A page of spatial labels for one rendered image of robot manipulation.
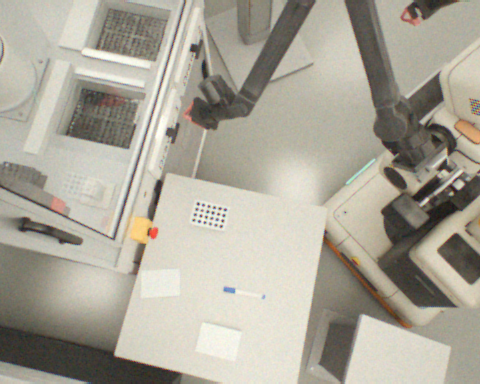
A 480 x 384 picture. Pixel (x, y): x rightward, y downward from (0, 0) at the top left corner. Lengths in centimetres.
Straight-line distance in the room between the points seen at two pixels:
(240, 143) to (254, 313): 115
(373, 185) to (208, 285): 97
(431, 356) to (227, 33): 190
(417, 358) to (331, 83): 154
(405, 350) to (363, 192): 79
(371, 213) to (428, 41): 116
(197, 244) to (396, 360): 73
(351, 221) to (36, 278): 155
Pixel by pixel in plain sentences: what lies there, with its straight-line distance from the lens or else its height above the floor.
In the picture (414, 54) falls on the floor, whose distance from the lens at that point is 282.
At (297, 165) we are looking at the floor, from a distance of 241.
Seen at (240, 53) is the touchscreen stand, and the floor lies 4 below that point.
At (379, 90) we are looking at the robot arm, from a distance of 114.
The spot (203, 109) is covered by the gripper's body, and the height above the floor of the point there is 108.
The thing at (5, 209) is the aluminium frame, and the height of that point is 160.
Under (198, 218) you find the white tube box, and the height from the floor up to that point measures 80.
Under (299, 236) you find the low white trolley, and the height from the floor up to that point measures 76.
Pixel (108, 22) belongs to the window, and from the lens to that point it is 107.
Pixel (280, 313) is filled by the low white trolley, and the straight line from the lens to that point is 154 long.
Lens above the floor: 229
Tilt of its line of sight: 75 degrees down
